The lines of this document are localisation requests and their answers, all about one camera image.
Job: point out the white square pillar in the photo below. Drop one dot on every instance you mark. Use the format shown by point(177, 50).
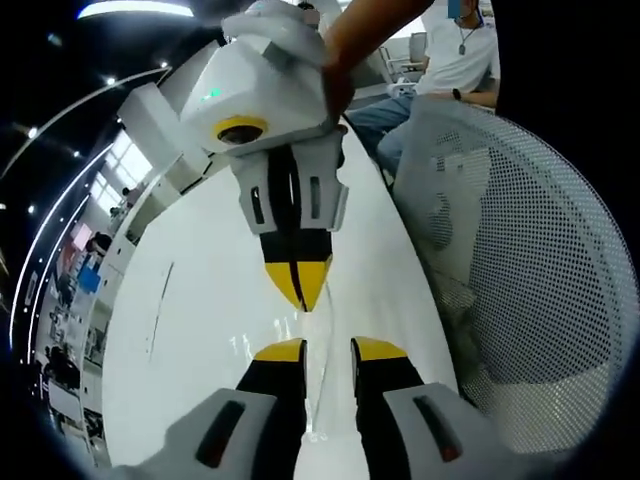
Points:
point(165, 135)

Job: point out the blue box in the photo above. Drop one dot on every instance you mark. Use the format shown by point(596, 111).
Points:
point(90, 279)

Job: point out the white chair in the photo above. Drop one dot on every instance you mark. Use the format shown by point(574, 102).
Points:
point(405, 55)

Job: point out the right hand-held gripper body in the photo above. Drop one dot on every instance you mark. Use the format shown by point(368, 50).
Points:
point(260, 85)

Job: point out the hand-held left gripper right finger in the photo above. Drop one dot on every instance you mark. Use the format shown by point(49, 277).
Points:
point(390, 390)

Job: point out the person's right hand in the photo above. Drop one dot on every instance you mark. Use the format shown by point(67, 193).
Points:
point(340, 87)

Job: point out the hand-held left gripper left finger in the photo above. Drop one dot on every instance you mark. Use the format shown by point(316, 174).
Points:
point(270, 390)

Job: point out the white cabinet row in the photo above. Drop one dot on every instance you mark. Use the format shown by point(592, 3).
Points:
point(125, 240)

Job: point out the clear food packaging bag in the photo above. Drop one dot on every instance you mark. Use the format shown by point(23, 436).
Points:
point(320, 360)

